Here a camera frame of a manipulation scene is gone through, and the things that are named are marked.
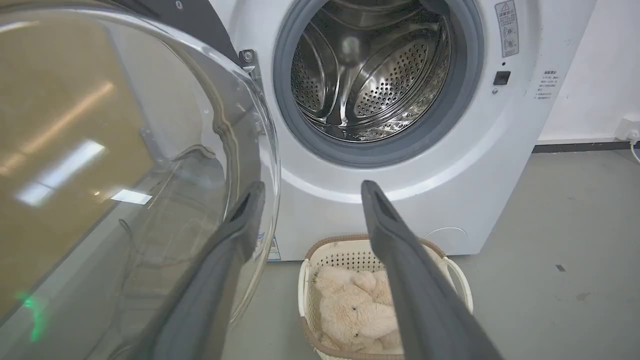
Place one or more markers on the cream plush teddy bear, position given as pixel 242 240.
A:
pixel 352 310

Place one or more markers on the cream plastic laundry basket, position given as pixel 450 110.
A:
pixel 345 252

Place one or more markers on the white wall power socket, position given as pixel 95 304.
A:
pixel 628 129

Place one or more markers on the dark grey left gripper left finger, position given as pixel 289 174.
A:
pixel 210 295

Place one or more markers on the white front-load washing machine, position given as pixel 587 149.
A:
pixel 450 165

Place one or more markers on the glass washing machine door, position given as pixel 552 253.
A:
pixel 120 170

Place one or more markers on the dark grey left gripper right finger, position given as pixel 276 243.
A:
pixel 425 300

